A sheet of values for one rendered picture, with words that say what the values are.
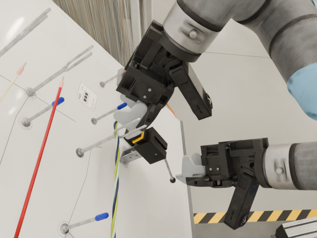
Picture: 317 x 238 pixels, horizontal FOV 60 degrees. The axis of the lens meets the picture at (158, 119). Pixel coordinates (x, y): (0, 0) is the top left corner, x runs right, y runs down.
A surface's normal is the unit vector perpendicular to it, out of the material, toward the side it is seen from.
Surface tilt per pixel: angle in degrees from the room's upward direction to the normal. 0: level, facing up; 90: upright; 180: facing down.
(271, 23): 62
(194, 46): 89
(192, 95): 81
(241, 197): 56
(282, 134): 0
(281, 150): 38
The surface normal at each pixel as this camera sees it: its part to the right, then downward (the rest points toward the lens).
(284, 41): -0.86, -0.24
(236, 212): -0.70, 0.00
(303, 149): -0.56, -0.70
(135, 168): 0.81, -0.39
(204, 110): -0.09, 0.66
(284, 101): 0.00, -0.63
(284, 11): -0.58, -0.45
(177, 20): -0.63, 0.20
